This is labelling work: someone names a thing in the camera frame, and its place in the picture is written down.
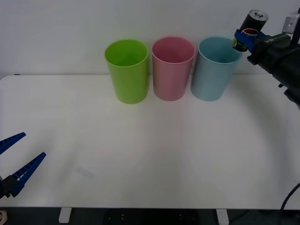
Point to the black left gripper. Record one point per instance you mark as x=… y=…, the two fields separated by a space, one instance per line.
x=2 y=187

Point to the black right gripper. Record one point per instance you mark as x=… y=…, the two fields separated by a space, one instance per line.
x=269 y=54

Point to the black drink can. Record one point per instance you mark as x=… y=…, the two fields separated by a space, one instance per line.
x=254 y=21

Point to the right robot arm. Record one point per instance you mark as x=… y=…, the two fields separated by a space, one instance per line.
x=291 y=75

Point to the pale blue plastic bin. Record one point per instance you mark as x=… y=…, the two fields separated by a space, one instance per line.
x=211 y=79

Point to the white table leg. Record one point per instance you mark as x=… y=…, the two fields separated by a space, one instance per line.
x=222 y=217
x=65 y=215

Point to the pink plastic bin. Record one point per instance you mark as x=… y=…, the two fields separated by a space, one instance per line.
x=171 y=79

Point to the green plastic bin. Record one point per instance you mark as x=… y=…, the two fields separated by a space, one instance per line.
x=127 y=79

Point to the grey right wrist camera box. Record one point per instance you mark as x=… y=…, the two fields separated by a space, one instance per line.
x=291 y=22

